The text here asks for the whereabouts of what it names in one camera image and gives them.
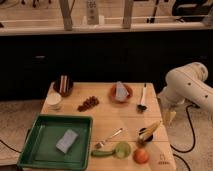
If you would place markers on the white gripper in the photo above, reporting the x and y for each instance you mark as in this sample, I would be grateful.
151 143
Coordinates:
168 99

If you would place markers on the dark purple grape bunch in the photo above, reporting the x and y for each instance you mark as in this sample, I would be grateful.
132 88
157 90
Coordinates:
88 104

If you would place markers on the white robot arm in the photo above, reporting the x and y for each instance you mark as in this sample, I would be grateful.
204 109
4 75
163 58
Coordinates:
185 83

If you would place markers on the yellow banana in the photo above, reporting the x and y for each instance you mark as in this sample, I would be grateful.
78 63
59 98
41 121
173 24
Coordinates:
153 127

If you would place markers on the orange fruit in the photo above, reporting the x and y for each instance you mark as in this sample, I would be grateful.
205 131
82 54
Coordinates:
140 156

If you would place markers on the grey folded cloth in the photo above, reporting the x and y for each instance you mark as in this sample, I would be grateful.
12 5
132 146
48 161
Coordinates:
121 92

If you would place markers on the green measuring scoop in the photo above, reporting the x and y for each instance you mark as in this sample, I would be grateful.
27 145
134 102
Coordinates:
122 150

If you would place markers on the orange plate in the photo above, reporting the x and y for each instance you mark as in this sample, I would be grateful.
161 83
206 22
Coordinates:
112 93

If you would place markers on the blue-grey sponge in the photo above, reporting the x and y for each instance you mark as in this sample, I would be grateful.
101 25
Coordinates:
67 140

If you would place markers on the dark round plate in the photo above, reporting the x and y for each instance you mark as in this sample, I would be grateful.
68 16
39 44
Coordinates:
56 86

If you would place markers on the wooden strips on plate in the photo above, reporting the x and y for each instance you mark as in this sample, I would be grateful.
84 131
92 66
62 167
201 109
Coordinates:
63 84

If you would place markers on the white paper cup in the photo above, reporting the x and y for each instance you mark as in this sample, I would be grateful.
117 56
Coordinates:
54 100

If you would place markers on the white remote device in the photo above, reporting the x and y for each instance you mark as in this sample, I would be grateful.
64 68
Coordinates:
92 12

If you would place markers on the green plastic tray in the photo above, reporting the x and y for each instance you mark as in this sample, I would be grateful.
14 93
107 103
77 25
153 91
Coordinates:
40 149

